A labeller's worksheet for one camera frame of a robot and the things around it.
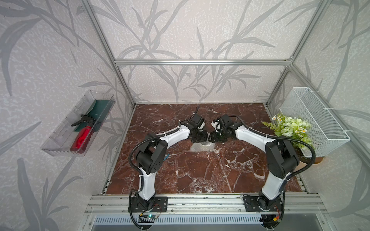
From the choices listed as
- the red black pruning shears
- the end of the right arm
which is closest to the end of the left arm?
the end of the right arm

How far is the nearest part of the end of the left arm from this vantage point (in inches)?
27.9

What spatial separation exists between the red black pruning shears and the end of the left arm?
16.3 inches

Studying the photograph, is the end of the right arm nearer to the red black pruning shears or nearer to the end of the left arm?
the end of the left arm

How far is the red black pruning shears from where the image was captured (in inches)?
22.1
